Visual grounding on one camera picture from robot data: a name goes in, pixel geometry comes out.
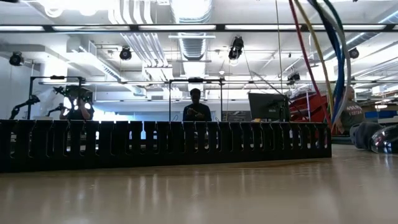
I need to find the black gantry frame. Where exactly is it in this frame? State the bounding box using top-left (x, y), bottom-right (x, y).
top-left (29, 74), bottom-right (84, 121)
top-left (169, 77), bottom-right (224, 122)

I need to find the grey round pouch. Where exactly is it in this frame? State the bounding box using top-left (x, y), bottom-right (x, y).
top-left (349, 121), bottom-right (384, 150)

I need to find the black overhead light bar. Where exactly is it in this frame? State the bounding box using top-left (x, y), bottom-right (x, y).
top-left (0, 24), bottom-right (398, 32)

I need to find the black aluminium table frame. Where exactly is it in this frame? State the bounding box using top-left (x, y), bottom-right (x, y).
top-left (331, 136), bottom-right (354, 146)

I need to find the silver ventilation duct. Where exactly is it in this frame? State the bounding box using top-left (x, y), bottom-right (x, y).
top-left (169, 0), bottom-right (216, 78)

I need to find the black computer monitor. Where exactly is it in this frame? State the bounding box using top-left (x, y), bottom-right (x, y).
top-left (248, 92), bottom-right (290, 123)

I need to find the red storage bin rack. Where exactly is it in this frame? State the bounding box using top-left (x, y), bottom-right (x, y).
top-left (289, 91), bottom-right (335, 134)

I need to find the black slotted cable duct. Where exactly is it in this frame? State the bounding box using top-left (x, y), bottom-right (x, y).
top-left (0, 119), bottom-right (332, 174)

